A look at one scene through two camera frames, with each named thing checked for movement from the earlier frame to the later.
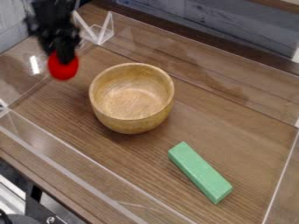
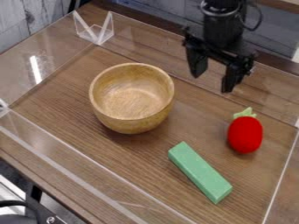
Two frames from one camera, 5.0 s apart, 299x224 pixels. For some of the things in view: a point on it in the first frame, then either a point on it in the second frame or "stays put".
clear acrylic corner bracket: (97, 33) stays put
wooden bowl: (132, 96) stays put
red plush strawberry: (63, 71) to (246, 132)
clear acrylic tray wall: (180, 122) stays put
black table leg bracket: (34, 208) stays put
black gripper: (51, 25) to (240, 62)
